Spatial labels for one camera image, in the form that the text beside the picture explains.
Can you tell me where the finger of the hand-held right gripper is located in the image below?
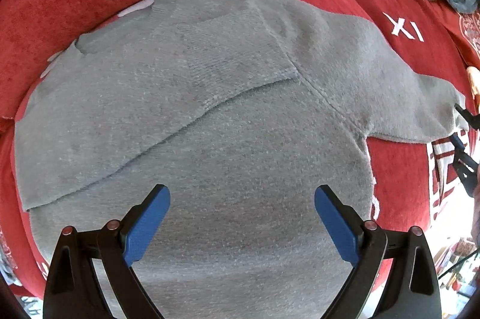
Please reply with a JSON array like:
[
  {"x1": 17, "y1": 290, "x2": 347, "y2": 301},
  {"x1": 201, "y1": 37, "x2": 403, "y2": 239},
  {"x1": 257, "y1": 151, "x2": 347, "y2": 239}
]
[
  {"x1": 454, "y1": 103, "x2": 480, "y2": 132},
  {"x1": 449, "y1": 133, "x2": 480, "y2": 197}
]

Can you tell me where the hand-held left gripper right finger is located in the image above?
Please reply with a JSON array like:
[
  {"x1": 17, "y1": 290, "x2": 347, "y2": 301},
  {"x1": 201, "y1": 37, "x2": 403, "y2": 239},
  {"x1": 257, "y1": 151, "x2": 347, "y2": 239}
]
[{"x1": 314, "y1": 185, "x2": 441, "y2": 319}]

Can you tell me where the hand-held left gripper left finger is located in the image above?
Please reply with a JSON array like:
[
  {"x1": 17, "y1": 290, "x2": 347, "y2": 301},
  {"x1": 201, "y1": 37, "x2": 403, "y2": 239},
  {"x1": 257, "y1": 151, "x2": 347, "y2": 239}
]
[{"x1": 43, "y1": 184, "x2": 171, "y2": 319}]

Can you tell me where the grey knit sweater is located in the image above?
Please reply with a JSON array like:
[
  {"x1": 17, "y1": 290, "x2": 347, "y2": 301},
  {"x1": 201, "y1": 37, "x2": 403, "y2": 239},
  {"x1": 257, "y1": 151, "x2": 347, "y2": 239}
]
[{"x1": 13, "y1": 0, "x2": 467, "y2": 319}]

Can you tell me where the orange-tan object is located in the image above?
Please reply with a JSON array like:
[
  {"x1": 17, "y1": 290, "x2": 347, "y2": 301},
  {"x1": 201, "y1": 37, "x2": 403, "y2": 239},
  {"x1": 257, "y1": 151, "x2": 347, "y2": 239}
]
[{"x1": 466, "y1": 66, "x2": 480, "y2": 114}]

